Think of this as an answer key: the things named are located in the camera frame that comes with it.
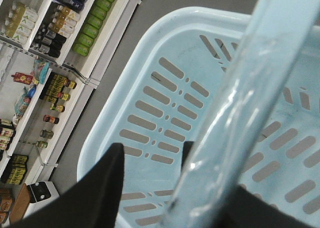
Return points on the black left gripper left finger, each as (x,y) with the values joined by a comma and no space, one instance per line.
(93,202)

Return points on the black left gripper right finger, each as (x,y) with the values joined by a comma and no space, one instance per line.
(250,205)

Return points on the light blue plastic basket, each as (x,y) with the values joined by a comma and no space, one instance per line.
(211,99)

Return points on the dark sauce jar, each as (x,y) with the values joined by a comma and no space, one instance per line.
(50,119)

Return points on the white store shelf base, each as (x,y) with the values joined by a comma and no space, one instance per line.
(46,144)

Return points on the green product packs row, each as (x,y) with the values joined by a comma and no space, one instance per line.
(91,27)

